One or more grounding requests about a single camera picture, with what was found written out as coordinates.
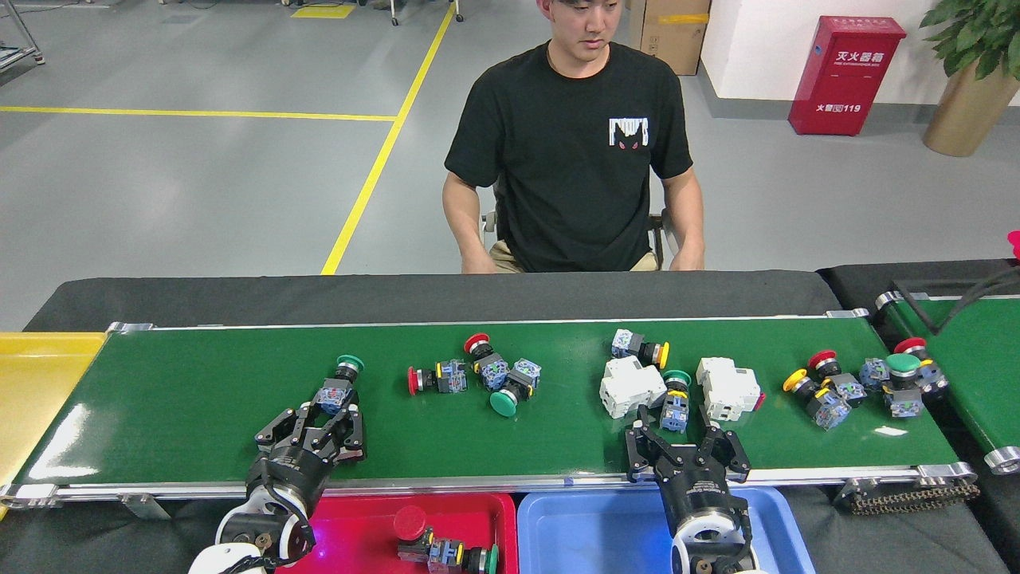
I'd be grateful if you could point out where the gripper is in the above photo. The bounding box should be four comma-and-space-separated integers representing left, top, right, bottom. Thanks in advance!
624, 404, 752, 527
245, 403, 368, 511

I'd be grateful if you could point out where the green push button switch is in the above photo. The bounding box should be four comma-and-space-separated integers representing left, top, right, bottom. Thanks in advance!
427, 538, 501, 574
883, 352, 927, 420
316, 355, 366, 416
488, 359, 543, 419
658, 369, 693, 434

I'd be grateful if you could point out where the white circuit breaker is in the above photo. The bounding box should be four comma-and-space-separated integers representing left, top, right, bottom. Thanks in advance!
598, 356, 669, 421
695, 356, 767, 424

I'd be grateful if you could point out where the yellow push button switch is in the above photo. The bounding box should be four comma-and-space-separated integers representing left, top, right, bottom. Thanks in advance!
610, 328, 671, 370
782, 368, 853, 432

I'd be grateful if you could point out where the red plastic tray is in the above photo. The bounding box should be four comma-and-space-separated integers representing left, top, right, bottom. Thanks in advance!
275, 492, 519, 574

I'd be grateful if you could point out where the blue plastic tray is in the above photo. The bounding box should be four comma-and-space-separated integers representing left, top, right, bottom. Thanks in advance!
516, 486, 818, 574

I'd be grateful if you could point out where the long green conveyor belt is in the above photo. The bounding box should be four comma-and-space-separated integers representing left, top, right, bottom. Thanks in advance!
0, 307, 983, 511

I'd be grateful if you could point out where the yellow plastic tray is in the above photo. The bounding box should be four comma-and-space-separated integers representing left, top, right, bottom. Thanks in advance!
0, 332, 108, 521

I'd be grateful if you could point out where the green conveyor with black guide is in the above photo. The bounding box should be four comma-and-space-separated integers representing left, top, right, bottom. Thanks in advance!
873, 289, 1020, 477

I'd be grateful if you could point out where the person's left hand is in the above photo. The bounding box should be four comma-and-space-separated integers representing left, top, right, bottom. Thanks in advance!
668, 239, 706, 272

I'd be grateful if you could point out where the large black table cover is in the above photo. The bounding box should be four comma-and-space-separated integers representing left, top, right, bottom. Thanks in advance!
0, 271, 1013, 574

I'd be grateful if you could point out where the small black table cover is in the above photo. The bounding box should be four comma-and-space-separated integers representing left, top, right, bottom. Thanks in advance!
817, 259, 1020, 574

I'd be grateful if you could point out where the grey office chair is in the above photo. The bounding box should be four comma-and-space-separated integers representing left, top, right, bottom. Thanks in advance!
478, 179, 680, 272

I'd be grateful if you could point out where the person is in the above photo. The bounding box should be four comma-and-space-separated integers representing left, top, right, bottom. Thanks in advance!
442, 0, 706, 274

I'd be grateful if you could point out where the red fire extinguisher cabinet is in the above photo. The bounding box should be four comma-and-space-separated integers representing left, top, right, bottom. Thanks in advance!
787, 16, 908, 136

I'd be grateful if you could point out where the cardboard box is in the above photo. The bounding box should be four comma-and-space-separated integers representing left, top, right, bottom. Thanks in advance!
628, 0, 712, 77

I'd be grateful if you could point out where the gold plant pot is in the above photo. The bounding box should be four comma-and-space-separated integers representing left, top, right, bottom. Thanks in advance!
923, 60, 1020, 158

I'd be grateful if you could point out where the white wheeled stand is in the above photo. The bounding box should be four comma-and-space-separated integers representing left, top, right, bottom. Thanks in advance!
389, 0, 465, 25

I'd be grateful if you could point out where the metal rack cart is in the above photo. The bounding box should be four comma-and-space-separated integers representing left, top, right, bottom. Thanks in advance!
0, 0, 45, 73

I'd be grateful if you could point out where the green leafy plant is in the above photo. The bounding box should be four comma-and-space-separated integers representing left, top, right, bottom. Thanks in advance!
920, 0, 1020, 81

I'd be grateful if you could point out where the black drive chain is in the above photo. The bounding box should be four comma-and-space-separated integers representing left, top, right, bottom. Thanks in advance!
833, 477, 981, 515

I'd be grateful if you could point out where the black triangular guide bracket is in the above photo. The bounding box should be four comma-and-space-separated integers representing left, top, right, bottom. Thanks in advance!
891, 267, 1020, 337

